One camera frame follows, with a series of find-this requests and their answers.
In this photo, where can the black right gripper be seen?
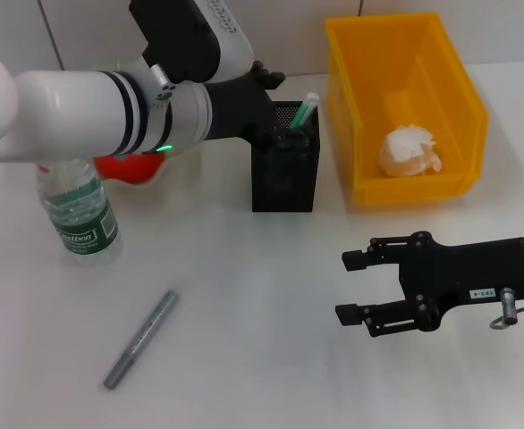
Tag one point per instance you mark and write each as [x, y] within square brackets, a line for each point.
[458, 272]

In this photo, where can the grey marker pen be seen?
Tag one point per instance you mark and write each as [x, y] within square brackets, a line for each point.
[119, 373]

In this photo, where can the yellow plastic bin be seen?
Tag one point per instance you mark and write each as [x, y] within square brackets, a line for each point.
[400, 190]

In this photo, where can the black mesh pen holder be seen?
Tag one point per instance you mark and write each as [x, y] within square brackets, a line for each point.
[284, 187]

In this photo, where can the pale green glass fruit plate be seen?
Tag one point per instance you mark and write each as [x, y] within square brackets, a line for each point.
[190, 152]

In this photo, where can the green utility knife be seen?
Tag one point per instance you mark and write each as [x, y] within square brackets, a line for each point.
[304, 109]

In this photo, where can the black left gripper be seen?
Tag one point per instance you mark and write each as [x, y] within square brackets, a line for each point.
[239, 111]

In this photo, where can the clear bottle with green label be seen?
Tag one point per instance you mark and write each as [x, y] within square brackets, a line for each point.
[83, 219]

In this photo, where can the white paper ball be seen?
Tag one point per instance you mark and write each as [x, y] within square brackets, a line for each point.
[405, 152]

